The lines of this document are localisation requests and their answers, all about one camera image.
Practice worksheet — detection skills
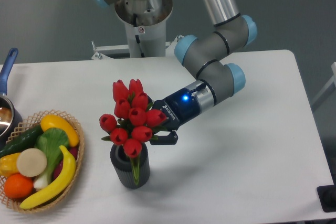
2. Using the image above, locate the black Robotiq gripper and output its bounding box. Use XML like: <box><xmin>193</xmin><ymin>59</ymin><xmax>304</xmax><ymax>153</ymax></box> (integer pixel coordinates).
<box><xmin>148</xmin><ymin>89</ymin><xmax>201</xmax><ymax>145</ymax></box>

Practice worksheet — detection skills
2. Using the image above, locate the red tulip bouquet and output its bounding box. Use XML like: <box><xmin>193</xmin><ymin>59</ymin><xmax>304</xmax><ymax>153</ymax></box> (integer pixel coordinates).
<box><xmin>99</xmin><ymin>79</ymin><xmax>167</xmax><ymax>183</ymax></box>

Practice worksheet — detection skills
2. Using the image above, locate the dark grey ribbed vase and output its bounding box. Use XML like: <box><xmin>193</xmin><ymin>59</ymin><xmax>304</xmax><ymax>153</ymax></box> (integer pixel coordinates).
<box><xmin>110</xmin><ymin>144</ymin><xmax>150</xmax><ymax>189</ymax></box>

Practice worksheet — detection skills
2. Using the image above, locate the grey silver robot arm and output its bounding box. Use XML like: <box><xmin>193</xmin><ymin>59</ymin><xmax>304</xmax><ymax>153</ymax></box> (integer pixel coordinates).
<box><xmin>95</xmin><ymin>0</ymin><xmax>257</xmax><ymax>145</ymax></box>

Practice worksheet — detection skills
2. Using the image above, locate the dark red eggplant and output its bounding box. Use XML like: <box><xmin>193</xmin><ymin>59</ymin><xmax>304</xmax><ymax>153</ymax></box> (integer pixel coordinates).
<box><xmin>53</xmin><ymin>147</ymin><xmax>78</xmax><ymax>180</ymax></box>

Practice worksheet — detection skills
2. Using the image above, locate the yellow banana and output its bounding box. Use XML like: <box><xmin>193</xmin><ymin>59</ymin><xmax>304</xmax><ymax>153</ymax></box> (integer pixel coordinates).
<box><xmin>19</xmin><ymin>145</ymin><xmax>76</xmax><ymax>209</ymax></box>

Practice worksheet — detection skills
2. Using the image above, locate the green bok choy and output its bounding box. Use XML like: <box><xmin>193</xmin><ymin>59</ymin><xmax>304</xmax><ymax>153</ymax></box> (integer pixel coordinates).
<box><xmin>34</xmin><ymin>127</ymin><xmax>69</xmax><ymax>190</ymax></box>

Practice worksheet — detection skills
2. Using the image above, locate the yellow squash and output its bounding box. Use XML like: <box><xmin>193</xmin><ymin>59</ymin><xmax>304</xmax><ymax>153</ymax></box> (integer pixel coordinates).
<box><xmin>40</xmin><ymin>114</ymin><xmax>79</xmax><ymax>147</ymax></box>

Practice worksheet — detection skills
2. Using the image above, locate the woven wicker basket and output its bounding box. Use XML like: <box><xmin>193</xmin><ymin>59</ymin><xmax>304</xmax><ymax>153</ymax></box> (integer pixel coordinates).
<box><xmin>1</xmin><ymin>110</ymin><xmax>85</xmax><ymax>214</ymax></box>

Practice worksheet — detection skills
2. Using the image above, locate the green cucumber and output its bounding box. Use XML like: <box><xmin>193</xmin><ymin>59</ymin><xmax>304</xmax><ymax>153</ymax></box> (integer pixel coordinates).
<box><xmin>1</xmin><ymin>124</ymin><xmax>43</xmax><ymax>157</ymax></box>

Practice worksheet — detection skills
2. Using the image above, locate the beige round slice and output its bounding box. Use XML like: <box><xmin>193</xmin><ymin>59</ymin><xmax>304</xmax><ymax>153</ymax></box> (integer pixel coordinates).
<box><xmin>16</xmin><ymin>148</ymin><xmax>47</xmax><ymax>177</ymax></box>

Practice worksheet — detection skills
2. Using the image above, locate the yellow bell pepper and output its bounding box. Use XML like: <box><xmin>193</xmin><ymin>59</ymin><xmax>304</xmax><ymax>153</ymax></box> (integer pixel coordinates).
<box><xmin>1</xmin><ymin>153</ymin><xmax>20</xmax><ymax>177</ymax></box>

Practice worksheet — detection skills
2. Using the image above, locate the orange fruit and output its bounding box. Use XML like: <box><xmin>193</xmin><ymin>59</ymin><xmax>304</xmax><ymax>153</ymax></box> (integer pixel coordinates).
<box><xmin>4</xmin><ymin>173</ymin><xmax>33</xmax><ymax>199</ymax></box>

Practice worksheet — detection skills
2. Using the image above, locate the black device at edge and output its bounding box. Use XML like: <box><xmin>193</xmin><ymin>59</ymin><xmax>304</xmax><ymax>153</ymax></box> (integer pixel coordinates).
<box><xmin>317</xmin><ymin>185</ymin><xmax>335</xmax><ymax>212</ymax></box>

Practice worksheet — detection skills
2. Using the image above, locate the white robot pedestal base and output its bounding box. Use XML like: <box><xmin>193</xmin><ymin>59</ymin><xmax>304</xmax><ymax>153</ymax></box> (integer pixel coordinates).
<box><xmin>91</xmin><ymin>19</ymin><xmax>184</xmax><ymax>60</ymax></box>

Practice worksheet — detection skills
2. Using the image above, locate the blue handled saucepan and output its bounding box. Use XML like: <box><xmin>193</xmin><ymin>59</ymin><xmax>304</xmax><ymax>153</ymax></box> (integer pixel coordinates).
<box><xmin>1</xmin><ymin>48</ymin><xmax>23</xmax><ymax>149</ymax></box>

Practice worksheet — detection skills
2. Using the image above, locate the white metal frame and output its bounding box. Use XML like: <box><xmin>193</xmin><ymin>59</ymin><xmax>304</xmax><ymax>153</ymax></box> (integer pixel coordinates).
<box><xmin>311</xmin><ymin>62</ymin><xmax>335</xmax><ymax>112</ymax></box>

